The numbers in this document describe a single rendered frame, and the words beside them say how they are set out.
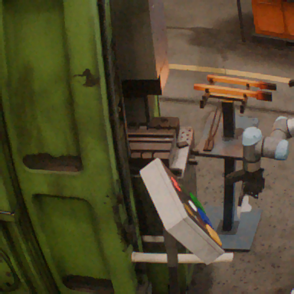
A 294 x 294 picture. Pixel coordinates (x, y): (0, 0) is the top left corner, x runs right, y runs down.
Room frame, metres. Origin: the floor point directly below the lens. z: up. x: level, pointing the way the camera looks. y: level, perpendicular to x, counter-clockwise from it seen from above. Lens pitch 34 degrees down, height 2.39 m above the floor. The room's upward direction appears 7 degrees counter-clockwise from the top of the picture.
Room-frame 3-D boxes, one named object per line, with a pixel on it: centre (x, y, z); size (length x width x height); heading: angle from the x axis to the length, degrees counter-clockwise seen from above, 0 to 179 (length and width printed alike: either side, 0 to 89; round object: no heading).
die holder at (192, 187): (2.21, 0.10, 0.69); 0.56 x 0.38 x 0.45; 76
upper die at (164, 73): (2.16, 0.10, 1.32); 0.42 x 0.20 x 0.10; 76
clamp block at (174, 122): (2.30, -0.09, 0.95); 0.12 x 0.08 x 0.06; 76
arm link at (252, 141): (1.67, -0.37, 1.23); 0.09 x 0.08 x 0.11; 63
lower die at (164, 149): (2.16, 0.10, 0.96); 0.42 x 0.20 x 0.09; 76
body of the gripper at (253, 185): (1.67, -0.38, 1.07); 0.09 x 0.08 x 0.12; 55
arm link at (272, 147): (1.64, -0.47, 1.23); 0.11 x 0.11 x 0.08; 63
